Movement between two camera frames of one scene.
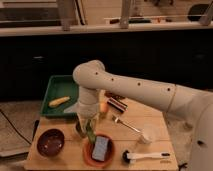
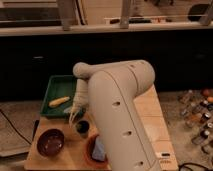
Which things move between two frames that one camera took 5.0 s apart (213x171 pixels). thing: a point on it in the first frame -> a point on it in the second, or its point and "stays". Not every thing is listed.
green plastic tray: [59, 86] stays
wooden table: [127, 135] stays
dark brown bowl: [50, 142] stays
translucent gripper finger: [81, 124] -> [71, 117]
